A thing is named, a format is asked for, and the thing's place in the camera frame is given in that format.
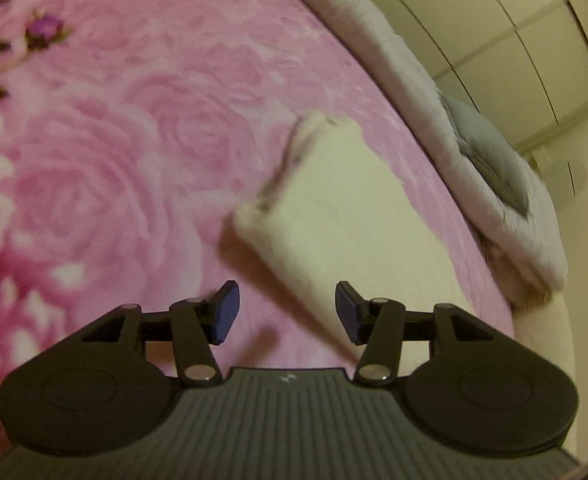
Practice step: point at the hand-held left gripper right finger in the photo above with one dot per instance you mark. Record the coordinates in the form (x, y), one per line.
(346, 310)

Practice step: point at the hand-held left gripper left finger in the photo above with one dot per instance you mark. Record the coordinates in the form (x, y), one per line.
(226, 310)

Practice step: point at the white cloth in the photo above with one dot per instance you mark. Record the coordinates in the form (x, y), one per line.
(363, 220)

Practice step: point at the pink floral blanket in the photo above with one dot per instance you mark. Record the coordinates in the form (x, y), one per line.
(139, 125)

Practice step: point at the grey cushion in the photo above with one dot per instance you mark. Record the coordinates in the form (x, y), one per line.
(493, 160)

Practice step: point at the grey fluffy blanket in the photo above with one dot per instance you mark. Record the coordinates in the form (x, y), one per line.
(423, 95)

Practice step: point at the cream wardrobe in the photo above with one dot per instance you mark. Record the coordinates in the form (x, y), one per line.
(498, 25)

